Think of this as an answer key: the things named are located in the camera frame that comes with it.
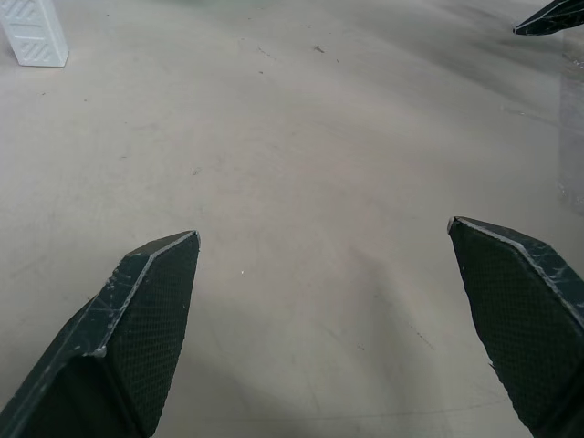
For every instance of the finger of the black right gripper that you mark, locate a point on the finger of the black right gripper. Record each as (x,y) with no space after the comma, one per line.
(552,20)

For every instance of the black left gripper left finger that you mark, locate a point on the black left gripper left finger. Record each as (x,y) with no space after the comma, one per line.
(137,328)

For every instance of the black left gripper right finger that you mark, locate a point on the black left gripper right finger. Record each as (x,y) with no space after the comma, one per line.
(515,319)

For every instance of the white ribbed plastic block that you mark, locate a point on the white ribbed plastic block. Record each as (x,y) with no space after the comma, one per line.
(34,32)

